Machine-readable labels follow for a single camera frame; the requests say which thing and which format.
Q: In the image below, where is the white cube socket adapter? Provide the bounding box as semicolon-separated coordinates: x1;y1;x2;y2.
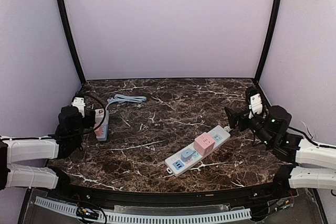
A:
95;109;109;126

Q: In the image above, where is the pink plug adapter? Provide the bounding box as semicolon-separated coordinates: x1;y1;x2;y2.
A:
94;127;103;137

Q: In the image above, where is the blue-grey power strip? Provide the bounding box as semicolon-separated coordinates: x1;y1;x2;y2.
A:
96;125;108;142

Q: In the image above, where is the pink cube socket adapter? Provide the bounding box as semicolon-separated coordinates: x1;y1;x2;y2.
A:
193;132;215;156

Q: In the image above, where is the blue plug adapter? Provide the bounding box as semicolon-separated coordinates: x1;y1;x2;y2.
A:
181;148;193;163

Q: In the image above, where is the white colourful power strip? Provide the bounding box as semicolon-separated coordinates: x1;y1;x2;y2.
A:
165;125;231;177

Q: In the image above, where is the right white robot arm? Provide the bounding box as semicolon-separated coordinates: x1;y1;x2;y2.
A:
225;105;335;190

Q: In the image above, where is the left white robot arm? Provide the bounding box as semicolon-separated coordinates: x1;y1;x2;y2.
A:
1;105;96;190

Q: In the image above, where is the small green circuit board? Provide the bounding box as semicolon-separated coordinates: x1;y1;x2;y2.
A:
76;207;99;220

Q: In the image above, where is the grey power strip cable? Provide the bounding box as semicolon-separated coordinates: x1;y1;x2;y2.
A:
106;94;148;111

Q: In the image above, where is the black front frame rail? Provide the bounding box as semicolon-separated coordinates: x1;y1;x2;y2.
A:
37;183;306;209

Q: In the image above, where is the white slotted cable duct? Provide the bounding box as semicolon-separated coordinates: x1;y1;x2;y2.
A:
34;196;251;223

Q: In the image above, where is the left black frame post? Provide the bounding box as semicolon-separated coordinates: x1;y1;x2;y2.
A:
56;0;86;85

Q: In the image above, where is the black frame post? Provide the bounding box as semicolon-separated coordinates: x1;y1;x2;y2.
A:
254;0;281;83
56;0;86;85

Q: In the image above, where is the right black frame post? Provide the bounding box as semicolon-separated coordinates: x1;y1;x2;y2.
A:
254;0;281;83

